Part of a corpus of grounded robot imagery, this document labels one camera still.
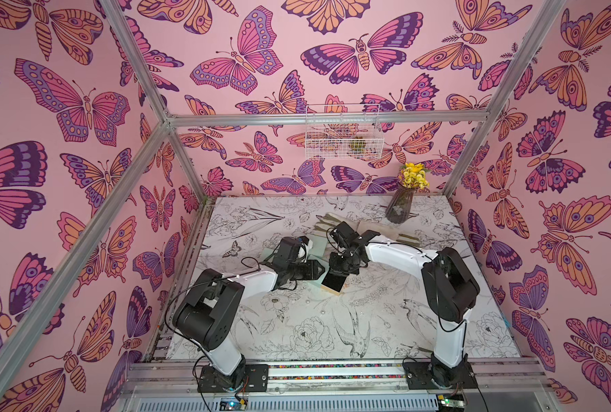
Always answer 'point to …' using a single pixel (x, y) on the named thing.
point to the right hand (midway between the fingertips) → (332, 269)
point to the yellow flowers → (413, 175)
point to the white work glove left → (329, 221)
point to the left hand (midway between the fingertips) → (323, 268)
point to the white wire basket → (343, 131)
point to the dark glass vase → (400, 204)
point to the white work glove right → (392, 233)
